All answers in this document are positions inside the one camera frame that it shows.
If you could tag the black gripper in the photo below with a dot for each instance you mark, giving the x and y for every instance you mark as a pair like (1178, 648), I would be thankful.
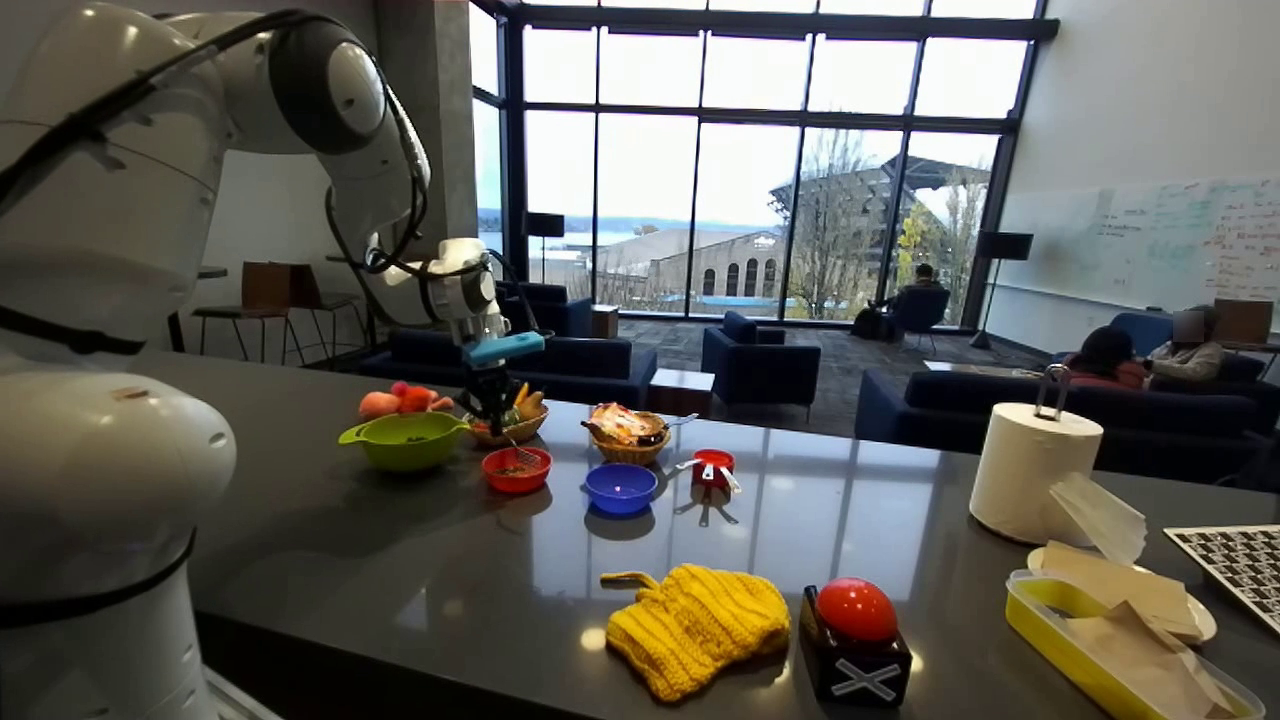
(490, 388)

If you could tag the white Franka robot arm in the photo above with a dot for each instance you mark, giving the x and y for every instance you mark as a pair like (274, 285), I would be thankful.
(121, 265)

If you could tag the shallow wicker fruit basket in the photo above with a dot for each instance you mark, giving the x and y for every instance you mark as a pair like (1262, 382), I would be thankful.
(524, 429)

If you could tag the orange plastic bowl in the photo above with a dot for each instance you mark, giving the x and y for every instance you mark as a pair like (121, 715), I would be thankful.
(514, 468)

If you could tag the green plastic bowl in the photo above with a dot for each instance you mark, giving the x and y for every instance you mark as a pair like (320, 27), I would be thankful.
(401, 444)

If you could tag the yellow wicker basket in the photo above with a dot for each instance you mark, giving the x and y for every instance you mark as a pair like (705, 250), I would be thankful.
(627, 444)

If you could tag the blue plastic bowl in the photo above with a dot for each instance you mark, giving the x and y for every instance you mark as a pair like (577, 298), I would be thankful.
(622, 489)

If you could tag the red plush tomato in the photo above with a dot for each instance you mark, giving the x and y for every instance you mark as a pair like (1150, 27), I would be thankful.
(420, 398)

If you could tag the peach plush toy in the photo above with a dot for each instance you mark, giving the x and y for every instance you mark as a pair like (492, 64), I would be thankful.
(379, 404)

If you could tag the snack packet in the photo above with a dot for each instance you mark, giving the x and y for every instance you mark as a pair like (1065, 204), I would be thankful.
(627, 426)

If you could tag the wooden coffee table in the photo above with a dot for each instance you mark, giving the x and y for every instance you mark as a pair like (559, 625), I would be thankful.
(681, 388)

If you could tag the red measuring cup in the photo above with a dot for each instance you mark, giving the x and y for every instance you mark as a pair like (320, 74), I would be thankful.
(714, 475)

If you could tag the wooden bar chairs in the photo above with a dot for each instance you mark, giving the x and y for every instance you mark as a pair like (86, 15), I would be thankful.
(264, 285)

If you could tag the dark blue armchair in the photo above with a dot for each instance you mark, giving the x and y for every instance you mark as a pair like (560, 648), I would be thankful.
(762, 365)

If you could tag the yellow knitted cloth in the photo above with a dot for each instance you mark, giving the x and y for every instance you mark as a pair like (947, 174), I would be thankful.
(695, 625)

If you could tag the person seated by window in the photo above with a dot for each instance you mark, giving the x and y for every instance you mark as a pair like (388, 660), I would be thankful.
(919, 303)

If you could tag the white paper towel roll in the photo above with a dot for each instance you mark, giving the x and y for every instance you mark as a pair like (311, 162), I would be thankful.
(1027, 475)

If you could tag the black speaker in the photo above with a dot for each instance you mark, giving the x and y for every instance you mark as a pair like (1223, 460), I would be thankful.
(1006, 247)

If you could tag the metal paper towel holder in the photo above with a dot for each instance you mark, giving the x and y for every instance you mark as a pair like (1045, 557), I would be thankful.
(1052, 386)

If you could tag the yellow plastic container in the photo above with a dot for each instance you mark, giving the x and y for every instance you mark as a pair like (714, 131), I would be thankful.
(1052, 641)

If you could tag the person in red top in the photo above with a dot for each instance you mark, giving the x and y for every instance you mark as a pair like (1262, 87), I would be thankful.
(1101, 358)

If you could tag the clear plastic lid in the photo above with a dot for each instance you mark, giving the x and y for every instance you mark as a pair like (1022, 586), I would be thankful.
(1101, 515)

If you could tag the bright blue lounge chair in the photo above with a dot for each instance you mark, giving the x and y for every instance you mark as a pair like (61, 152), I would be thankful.
(1137, 331)

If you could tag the dark blue two-seat sofa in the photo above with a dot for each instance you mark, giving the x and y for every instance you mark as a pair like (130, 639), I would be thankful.
(1146, 426)

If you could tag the brown paper napkins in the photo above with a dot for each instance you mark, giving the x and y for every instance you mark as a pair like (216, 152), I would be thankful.
(1135, 641)

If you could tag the person in beige jacket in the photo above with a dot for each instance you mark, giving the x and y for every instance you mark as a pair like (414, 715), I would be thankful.
(1191, 350)

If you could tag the black white checkerboard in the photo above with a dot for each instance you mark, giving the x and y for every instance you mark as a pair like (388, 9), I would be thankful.
(1233, 567)

